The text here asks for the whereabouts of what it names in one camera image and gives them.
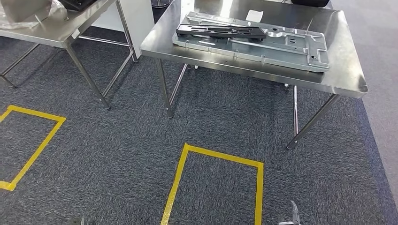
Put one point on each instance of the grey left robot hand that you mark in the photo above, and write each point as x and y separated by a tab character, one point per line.
76	221

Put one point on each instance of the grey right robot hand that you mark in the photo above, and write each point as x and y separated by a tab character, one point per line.
293	214

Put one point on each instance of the black plastic panel part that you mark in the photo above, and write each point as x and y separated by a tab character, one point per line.
186	31
77	4

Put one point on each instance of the stainless steel workbench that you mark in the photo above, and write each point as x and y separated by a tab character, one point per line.
342	46

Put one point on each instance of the yellow floor tape square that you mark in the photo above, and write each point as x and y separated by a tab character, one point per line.
224	156
40	113

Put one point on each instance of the stamped sheet metal panel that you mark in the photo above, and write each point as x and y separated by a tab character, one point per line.
280	52

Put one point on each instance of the white paper label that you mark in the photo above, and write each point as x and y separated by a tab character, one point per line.
76	34

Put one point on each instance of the stainless steel table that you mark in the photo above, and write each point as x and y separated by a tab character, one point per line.
46	34

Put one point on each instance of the white paper sheet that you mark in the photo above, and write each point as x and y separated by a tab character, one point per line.
254	15

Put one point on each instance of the black bag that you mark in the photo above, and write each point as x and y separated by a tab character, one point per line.
311	2

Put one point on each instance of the white cabinet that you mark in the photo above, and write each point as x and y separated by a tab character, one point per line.
140	18

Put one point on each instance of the clear plastic bag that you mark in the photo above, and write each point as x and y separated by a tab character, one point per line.
18	12

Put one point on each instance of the stanchion with chrome base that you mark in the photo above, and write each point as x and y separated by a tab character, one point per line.
161	3

